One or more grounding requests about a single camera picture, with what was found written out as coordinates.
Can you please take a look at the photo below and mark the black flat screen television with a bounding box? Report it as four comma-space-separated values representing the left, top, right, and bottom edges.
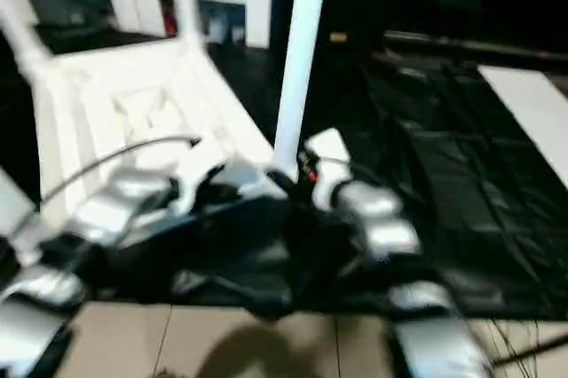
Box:
383, 0, 568, 63

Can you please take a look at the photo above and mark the black metal table leg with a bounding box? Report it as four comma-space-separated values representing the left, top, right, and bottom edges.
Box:
493, 332, 568, 366

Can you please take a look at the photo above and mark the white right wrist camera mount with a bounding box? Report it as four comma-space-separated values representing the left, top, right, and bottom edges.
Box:
303, 128, 355, 211

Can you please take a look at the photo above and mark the white plastic table top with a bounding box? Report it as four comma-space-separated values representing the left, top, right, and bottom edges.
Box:
17, 35, 290, 269

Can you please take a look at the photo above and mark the black plastic mat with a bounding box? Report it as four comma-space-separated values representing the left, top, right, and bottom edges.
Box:
0, 27, 568, 321

